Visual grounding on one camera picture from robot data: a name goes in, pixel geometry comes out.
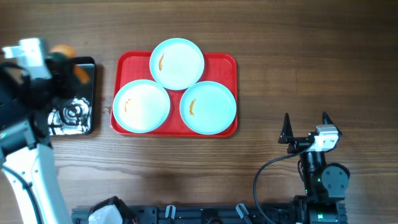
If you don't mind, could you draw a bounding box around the black water basin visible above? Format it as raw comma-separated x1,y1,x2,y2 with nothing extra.
47,57,96,136

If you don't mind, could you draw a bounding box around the orange green sponge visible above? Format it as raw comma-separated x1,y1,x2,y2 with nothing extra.
50,44,90,84

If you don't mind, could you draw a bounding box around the light blue plate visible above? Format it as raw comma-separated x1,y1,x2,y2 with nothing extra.
179,81,237,135
149,38,205,90
113,79,171,134

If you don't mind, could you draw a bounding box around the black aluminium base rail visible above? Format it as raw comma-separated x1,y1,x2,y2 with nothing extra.
70,203,348,224

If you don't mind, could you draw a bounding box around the red plastic tray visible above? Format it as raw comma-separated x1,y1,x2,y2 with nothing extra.
109,50,238,138

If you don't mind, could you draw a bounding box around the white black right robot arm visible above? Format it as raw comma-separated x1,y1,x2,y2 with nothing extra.
278,112,350,224

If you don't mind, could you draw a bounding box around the light blue plate top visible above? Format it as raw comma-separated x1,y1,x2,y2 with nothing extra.
149,38,205,90

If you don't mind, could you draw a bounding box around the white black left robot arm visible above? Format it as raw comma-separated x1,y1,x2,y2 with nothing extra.
1,57,96,223

